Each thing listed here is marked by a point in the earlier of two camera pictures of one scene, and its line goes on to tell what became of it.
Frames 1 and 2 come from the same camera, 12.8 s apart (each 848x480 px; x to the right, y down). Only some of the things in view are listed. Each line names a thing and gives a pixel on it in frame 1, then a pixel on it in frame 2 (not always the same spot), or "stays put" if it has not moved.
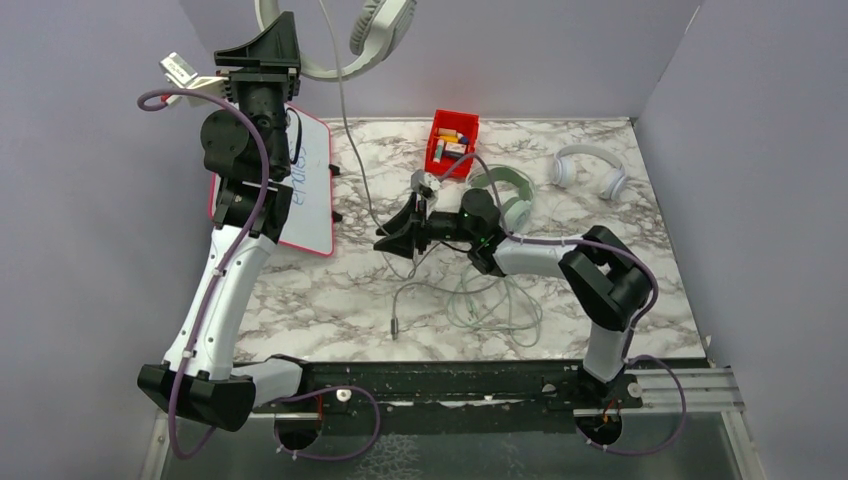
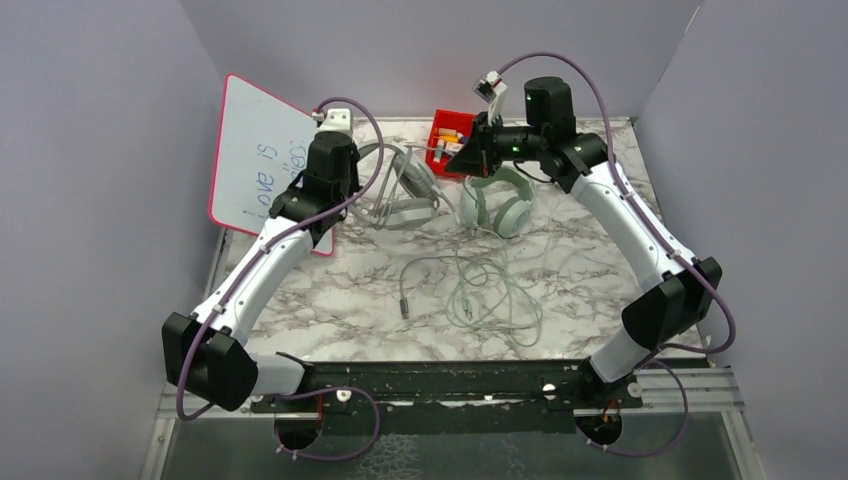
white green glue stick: (439, 150) stays put
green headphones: (516, 211) stays put
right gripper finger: (402, 243) → (470, 160)
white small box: (456, 150) stays put
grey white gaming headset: (378, 25) → (410, 197)
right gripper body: (437, 226) → (500, 143)
